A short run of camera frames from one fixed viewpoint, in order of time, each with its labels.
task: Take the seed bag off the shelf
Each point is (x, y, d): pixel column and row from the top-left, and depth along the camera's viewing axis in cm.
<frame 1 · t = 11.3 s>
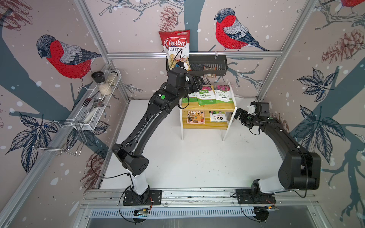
left hand: (203, 77, 66), fingers open
right hand: (235, 115, 89), fingers open
green seed bag left: (193, 98, 77), point 33 cm above the table
green seed bag middle: (206, 97, 77), point 34 cm above the table
white mimosa seed bag: (223, 94, 78), point 34 cm above the table
picture seed packet lower shelf: (196, 117, 90), point 17 cm above the table
white seed packet lower shelf: (217, 116, 90), point 17 cm above the table

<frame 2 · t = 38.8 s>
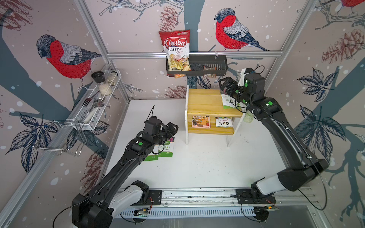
left hand: (177, 127, 76), fingers open
right hand: (222, 83, 70), fingers open
green seed bag left: (166, 148, 94), on the table
green seed bag middle: (153, 156, 91), on the table
white mimosa seed bag: (228, 102, 74), point 34 cm above the table
the other named things where they were.

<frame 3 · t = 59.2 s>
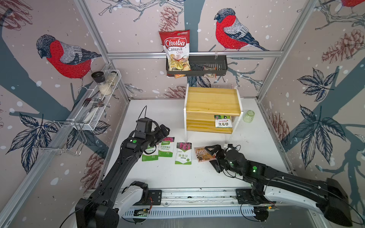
left hand: (168, 129, 78), fingers open
right hand: (205, 153, 74), fingers open
white mimosa seed bag: (183, 153, 91), on the table
picture seed packet lower shelf: (203, 154, 85), point 6 cm above the table
the other named things where they were.

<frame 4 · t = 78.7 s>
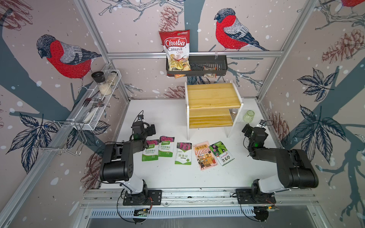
left hand: (148, 122, 96), fingers open
right hand: (253, 125, 93), fingers open
picture seed packet lower shelf: (205, 155, 90), on the table
white seed packet lower shelf: (221, 152, 92), on the table
the other named things where they were.

